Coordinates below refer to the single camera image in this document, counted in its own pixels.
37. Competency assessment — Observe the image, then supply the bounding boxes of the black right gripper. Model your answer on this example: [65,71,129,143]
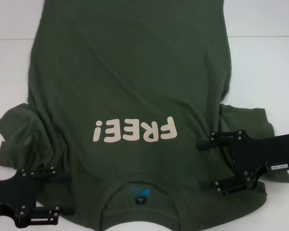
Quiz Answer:
[197,129,289,199]

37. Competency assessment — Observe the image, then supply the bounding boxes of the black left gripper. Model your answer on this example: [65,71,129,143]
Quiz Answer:
[0,166,72,228]

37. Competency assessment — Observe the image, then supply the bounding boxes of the dark green FREE t-shirt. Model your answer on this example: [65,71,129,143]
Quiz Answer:
[0,0,277,231]

